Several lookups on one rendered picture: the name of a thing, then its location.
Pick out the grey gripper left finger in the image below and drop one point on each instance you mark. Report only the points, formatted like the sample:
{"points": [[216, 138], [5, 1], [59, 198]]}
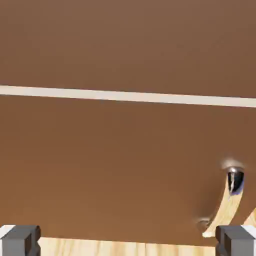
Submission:
{"points": [[18, 242]]}

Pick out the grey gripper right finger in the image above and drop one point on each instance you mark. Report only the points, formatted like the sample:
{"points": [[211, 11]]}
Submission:
{"points": [[236, 243]]}

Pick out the brown cabinet door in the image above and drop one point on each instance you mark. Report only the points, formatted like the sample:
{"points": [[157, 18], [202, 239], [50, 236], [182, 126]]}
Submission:
{"points": [[112, 164], [120, 44]]}

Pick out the brown wooden cabinet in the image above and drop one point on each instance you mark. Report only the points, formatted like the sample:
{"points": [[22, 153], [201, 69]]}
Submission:
{"points": [[128, 97]]}

